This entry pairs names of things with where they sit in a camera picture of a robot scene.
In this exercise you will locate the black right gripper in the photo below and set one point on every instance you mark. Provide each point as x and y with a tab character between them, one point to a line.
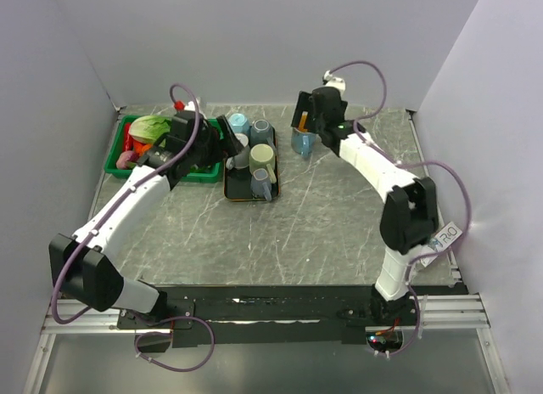
304	104

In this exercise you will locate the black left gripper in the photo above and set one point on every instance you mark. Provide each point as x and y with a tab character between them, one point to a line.
225	148

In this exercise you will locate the light green mug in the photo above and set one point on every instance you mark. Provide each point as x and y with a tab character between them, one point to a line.
263	156

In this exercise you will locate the blue butterfly mug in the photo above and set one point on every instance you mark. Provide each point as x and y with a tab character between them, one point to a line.
302	141

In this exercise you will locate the lavender blue small mug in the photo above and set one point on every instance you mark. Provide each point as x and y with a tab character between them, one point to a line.
261	184

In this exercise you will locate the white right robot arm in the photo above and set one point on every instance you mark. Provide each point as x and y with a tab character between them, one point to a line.
410	212

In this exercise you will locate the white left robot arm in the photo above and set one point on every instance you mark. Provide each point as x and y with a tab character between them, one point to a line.
81	265

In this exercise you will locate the white grey mug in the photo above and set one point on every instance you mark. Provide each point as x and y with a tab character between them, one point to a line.
240	160

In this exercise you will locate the light blue faceted mug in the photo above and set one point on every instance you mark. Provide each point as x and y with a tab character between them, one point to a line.
239	123

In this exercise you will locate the dark grey faceted mug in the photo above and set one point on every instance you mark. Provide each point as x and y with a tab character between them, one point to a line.
261	132

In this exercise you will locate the green plastic bin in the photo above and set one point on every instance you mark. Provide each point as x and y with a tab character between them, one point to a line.
212	174

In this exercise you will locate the black tray gold rim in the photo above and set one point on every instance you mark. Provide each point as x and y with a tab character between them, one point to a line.
236	185

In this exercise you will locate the lettuce head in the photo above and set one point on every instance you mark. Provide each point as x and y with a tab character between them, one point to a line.
148	128

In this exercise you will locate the orange carrot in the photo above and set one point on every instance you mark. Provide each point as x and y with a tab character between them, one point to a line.
141	148

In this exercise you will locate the red chili pepper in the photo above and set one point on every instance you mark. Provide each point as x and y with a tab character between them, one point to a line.
127	139

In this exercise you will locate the purple onion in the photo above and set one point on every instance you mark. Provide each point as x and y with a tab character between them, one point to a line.
127	160

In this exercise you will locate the white paper tag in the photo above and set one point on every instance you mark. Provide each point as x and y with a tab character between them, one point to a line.
440	243

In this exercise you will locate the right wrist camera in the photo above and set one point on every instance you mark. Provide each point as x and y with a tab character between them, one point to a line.
330	80

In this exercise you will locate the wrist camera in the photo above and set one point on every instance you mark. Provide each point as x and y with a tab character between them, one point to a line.
330	80
191	106

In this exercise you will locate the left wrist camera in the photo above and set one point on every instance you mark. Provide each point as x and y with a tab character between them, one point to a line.
191	106

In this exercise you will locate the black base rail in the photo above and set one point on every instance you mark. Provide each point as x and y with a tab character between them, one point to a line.
252	314

